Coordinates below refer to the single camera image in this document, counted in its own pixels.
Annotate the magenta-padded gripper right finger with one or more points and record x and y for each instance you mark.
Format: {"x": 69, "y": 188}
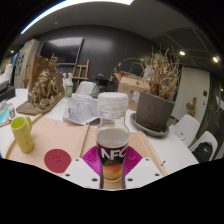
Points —
{"x": 145, "y": 173}

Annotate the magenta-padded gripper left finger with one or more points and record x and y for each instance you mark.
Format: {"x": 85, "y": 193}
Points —
{"x": 80, "y": 173}

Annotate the clear juice bottle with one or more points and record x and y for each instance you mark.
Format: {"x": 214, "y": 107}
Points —
{"x": 112, "y": 146}

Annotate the flat round red coaster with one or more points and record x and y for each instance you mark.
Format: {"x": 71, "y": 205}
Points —
{"x": 57, "y": 160}

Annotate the grey round plant saucer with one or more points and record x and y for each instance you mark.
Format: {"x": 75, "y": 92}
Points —
{"x": 160, "y": 132}

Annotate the beige wooden drawing board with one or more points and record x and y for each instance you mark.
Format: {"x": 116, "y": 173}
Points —
{"x": 60, "y": 133}

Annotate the dark pot with dried plant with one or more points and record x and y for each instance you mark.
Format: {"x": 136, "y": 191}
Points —
{"x": 153, "y": 110}

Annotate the white chair with black bag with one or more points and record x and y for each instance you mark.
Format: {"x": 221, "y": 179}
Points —
{"x": 205, "y": 150}

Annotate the folded newspaper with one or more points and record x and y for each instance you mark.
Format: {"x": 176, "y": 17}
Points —
{"x": 80, "y": 108}

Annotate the yellow-green mug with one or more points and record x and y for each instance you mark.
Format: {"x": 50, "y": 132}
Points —
{"x": 23, "y": 136}

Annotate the green-labelled clear bottle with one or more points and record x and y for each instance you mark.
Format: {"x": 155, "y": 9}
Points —
{"x": 68, "y": 87}

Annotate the brown cardboard box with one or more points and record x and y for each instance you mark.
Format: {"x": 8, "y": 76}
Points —
{"x": 128, "y": 87}

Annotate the brown wooden carved sculpture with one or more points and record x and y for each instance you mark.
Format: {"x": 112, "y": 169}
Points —
{"x": 45, "y": 90}

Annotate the small paint jar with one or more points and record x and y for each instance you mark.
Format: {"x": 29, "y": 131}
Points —
{"x": 11, "y": 111}

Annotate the wooden easel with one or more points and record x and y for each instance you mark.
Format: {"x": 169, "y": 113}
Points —
{"x": 81, "y": 73}

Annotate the black flat box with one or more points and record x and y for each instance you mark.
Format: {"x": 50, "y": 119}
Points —
{"x": 6, "y": 91}

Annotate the white tall cabinet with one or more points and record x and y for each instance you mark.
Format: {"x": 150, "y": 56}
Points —
{"x": 23, "y": 63}

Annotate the long white ceiling light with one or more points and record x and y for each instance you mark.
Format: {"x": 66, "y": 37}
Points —
{"x": 66, "y": 6}

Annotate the small wooden wall figure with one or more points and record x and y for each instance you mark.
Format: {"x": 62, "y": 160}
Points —
{"x": 191, "y": 107}

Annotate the black wall screen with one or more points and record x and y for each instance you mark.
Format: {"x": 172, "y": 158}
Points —
{"x": 61, "y": 50}

